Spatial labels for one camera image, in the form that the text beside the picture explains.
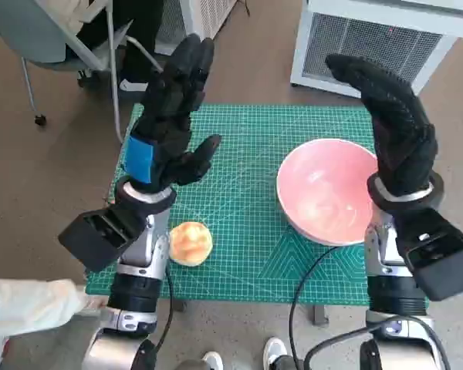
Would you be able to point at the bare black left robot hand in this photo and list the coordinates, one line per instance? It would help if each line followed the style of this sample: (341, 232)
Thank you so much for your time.
(166, 115)

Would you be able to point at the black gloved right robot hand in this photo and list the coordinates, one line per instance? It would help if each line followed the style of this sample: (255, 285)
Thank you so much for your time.
(401, 135)

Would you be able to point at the pink bowl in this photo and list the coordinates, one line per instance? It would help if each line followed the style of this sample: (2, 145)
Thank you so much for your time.
(324, 185)

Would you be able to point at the round toy bread bun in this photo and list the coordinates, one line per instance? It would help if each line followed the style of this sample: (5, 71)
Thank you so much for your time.
(191, 243)

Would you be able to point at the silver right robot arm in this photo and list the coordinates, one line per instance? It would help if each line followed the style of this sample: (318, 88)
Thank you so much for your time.
(382, 239)

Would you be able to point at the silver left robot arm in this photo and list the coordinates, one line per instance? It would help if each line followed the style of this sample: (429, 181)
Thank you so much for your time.
(154, 246)

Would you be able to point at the green cutting mat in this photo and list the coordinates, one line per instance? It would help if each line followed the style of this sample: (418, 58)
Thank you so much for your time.
(235, 154)

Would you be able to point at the person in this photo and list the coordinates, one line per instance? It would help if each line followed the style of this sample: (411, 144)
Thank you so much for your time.
(23, 304)
(139, 38)

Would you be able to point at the large white mesh cabinet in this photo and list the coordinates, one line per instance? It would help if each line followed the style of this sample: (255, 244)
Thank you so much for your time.
(370, 42)

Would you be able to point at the small white mesh cabinet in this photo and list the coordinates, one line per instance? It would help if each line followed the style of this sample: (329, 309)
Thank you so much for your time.
(200, 19)

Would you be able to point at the grey office chair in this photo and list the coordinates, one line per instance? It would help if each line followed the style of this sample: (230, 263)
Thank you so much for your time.
(23, 31)

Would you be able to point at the dark table leg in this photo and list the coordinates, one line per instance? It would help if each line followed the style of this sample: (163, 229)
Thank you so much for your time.
(320, 316)
(180, 306)

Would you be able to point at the white shoe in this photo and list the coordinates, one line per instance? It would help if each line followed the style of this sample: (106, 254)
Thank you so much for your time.
(214, 360)
(274, 348)

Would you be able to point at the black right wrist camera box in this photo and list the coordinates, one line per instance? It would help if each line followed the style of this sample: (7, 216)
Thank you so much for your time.
(440, 262)

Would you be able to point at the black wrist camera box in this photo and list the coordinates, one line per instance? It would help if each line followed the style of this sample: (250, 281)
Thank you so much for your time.
(440, 262)
(96, 235)

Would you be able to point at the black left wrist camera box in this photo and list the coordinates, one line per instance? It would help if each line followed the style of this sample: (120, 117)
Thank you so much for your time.
(96, 235)

